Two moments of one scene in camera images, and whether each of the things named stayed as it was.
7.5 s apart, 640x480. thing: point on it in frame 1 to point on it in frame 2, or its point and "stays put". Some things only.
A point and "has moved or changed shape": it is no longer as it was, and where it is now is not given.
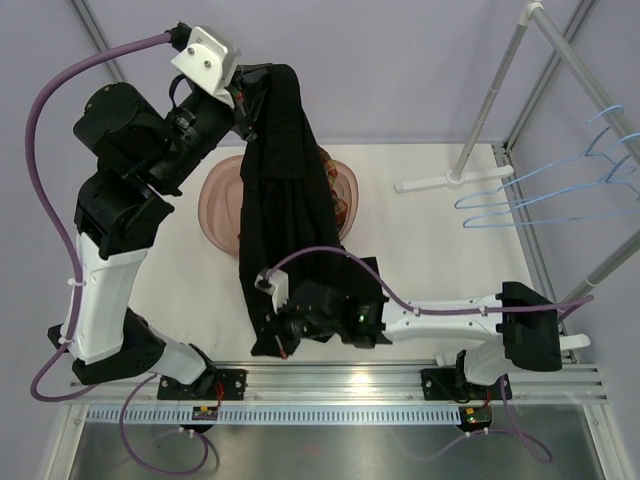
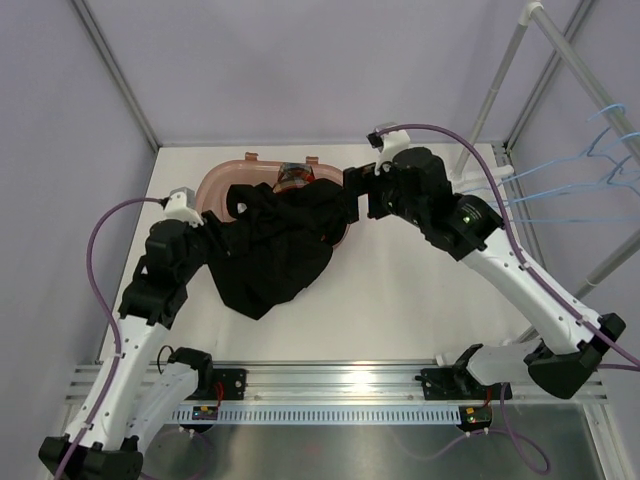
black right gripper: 274,339 to 361,181
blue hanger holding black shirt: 554,198 to 576,186
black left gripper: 246,90 to 212,228
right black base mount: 449,384 stays put
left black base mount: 228,384 stays put
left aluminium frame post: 93,27 stays put
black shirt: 287,199 has moved or changed shape
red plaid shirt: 341,207 to 293,175
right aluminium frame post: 569,35 stays put
